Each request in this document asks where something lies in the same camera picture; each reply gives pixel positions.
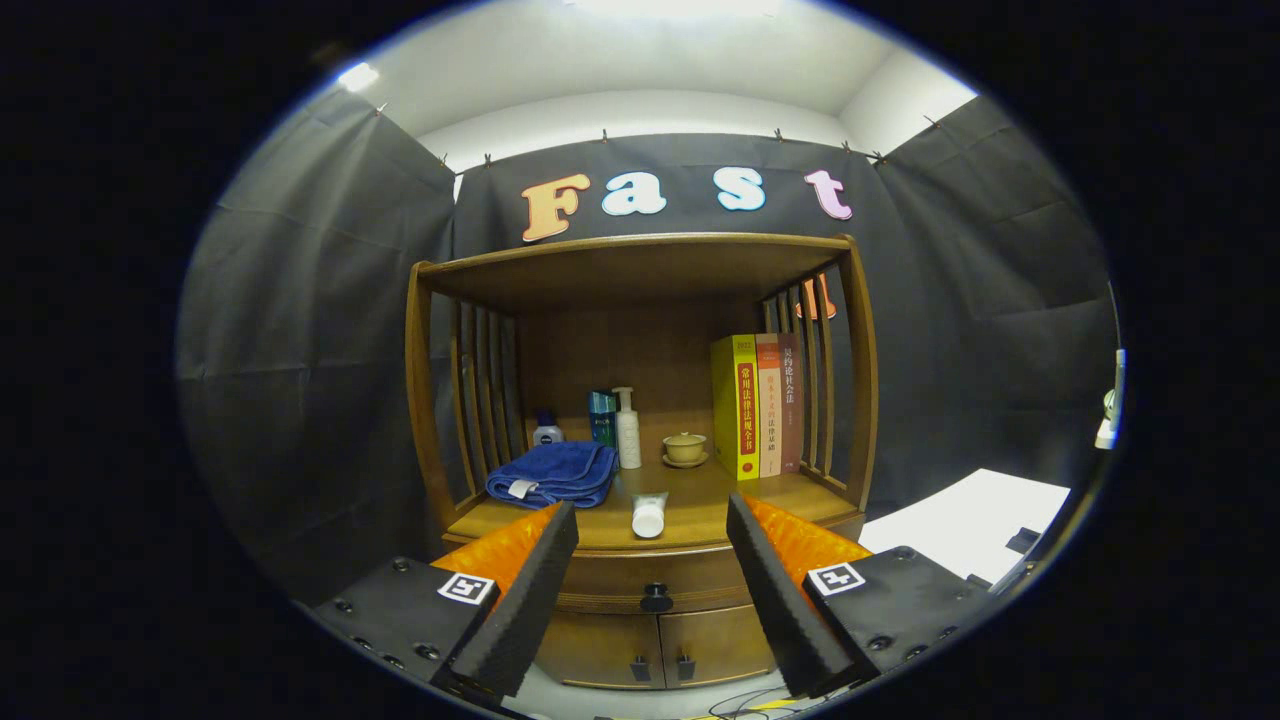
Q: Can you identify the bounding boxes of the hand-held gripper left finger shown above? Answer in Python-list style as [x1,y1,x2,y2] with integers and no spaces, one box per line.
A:
[313,500,580,701]

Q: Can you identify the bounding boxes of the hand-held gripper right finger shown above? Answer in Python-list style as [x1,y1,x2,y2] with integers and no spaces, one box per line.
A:
[726,490,993,701]

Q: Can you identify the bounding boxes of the wooden drawer with black knob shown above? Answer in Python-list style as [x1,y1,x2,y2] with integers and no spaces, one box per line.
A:
[445,515,869,616]

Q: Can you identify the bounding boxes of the white cleanser tube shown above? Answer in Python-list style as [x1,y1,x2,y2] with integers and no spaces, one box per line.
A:
[631,491,670,540]

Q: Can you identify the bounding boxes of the wooden cabinet door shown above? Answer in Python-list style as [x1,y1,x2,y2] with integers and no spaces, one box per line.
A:
[535,610,666,691]
[657,605,781,689]

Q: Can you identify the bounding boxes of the wooden countertop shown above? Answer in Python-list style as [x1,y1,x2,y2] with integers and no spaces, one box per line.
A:
[445,462,863,551]

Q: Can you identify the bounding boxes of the wooden cabinet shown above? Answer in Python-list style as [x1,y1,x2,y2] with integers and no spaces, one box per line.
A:
[405,233,879,691]

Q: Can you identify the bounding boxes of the yellow black floor tape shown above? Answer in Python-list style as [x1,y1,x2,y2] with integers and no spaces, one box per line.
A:
[595,700,801,720]

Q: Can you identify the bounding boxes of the blue folded towel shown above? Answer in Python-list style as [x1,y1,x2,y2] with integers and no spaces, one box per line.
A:
[485,441,619,510]

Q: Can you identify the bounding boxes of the white pump bottle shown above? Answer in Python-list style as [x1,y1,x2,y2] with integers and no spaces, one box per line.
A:
[612,387,643,470]

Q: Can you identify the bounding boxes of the brown book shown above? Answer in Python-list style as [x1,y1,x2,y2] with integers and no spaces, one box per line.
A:
[778,334,804,475]

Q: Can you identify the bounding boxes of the yellow book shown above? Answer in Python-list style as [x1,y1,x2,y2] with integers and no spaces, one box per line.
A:
[711,334,761,482]

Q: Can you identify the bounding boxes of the orange white book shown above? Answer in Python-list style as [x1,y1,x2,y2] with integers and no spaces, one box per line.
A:
[755,333,783,479]

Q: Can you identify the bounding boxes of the teal bottle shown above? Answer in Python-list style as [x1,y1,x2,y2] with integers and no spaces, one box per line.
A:
[588,389,619,451]

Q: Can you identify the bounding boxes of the black backdrop cloth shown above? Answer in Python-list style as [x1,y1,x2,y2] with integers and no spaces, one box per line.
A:
[178,85,1119,601]

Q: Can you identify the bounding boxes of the white plastic fixture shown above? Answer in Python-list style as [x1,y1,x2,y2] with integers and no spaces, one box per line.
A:
[1094,348,1127,451]

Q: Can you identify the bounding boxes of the black floor cables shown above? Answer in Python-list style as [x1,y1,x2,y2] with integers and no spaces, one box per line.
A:
[710,688,801,719]

